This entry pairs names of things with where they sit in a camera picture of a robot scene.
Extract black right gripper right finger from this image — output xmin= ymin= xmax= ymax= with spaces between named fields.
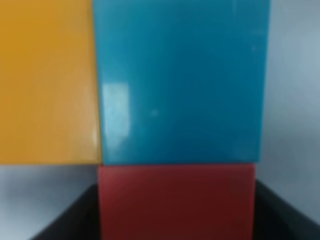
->
xmin=253 ymin=180 xmax=320 ymax=240

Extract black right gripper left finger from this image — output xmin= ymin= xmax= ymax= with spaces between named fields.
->
xmin=34 ymin=184 xmax=101 ymax=240

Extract red cube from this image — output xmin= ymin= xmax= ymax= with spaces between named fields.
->
xmin=98 ymin=164 xmax=255 ymax=240

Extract orange cube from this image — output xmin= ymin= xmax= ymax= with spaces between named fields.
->
xmin=0 ymin=0 xmax=102 ymax=165

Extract blue cube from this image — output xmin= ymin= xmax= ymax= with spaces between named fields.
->
xmin=93 ymin=0 xmax=271 ymax=165

